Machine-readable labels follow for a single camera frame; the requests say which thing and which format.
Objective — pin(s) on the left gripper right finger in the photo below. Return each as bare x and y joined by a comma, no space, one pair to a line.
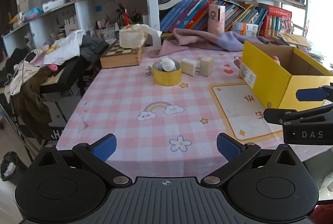
238,156

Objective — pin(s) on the white shirt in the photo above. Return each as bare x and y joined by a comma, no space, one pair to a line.
49,57

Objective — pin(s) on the beige tissue pack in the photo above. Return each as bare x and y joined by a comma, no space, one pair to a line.
134,36

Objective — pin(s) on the beige staple box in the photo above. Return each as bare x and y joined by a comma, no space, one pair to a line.
206,66

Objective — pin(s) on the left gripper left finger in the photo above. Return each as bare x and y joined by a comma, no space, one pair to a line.
94,158

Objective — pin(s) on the brown paper envelope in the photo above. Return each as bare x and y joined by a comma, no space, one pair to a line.
295,39

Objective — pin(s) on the white spray bottle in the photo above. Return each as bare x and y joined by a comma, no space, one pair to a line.
168,65

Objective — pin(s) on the wooden chess box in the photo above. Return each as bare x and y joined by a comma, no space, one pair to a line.
116,56

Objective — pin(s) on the pink cylindrical device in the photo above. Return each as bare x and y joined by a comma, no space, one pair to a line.
216,19

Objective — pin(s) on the pink checkered tablecloth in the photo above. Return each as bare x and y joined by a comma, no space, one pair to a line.
168,131

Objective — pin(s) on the yellow cardboard box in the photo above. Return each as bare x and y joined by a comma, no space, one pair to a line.
276,85

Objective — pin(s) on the pink plush toy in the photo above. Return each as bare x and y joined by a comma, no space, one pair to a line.
276,59

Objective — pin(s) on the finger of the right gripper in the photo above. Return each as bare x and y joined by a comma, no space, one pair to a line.
316,115
315,94

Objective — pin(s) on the orange white box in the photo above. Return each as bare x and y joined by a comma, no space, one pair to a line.
241,26
245,33

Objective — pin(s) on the orange white box upper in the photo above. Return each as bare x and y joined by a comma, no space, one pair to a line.
241,26

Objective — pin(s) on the pink purple scarf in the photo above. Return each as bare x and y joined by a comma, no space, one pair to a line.
182,39

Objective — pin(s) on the orange white box lower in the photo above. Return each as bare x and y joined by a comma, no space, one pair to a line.
245,33

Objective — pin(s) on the black trash bin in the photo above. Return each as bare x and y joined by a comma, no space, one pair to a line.
12,168

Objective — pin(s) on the yellow tape roll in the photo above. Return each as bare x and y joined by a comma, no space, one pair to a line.
165,78

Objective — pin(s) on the red thick dictionary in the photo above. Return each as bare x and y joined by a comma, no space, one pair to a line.
276,20

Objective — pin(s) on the dark grey garment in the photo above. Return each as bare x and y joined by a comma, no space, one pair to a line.
92,48

